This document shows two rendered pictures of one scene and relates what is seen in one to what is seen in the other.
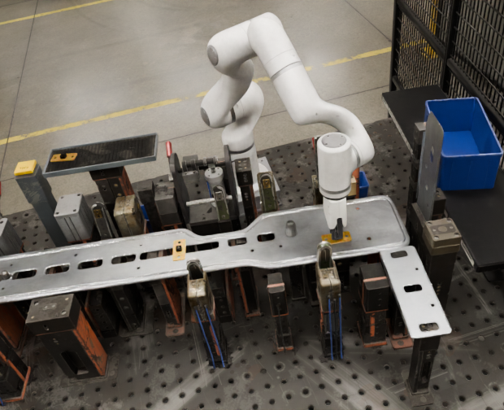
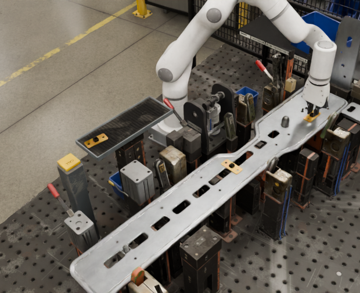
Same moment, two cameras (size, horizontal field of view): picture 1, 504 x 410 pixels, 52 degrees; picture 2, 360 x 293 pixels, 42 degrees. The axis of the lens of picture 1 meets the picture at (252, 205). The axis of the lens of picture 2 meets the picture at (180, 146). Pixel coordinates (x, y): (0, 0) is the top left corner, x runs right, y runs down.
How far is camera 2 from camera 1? 1.31 m
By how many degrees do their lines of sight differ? 32
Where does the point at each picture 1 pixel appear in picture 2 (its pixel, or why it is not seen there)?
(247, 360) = (292, 224)
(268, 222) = (264, 125)
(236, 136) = (180, 85)
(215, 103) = (179, 60)
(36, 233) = (26, 242)
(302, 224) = not seen: hidden behind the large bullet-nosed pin
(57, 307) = (206, 238)
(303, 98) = (301, 23)
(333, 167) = (331, 61)
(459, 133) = not seen: hidden behind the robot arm
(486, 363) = not seen: outside the picture
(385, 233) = (332, 102)
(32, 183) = (79, 173)
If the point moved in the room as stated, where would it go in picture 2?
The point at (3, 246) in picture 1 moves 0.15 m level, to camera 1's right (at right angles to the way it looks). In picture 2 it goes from (93, 233) to (127, 207)
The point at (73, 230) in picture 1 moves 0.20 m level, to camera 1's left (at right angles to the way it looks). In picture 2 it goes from (147, 190) to (103, 224)
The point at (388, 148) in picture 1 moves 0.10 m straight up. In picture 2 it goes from (233, 71) to (233, 56)
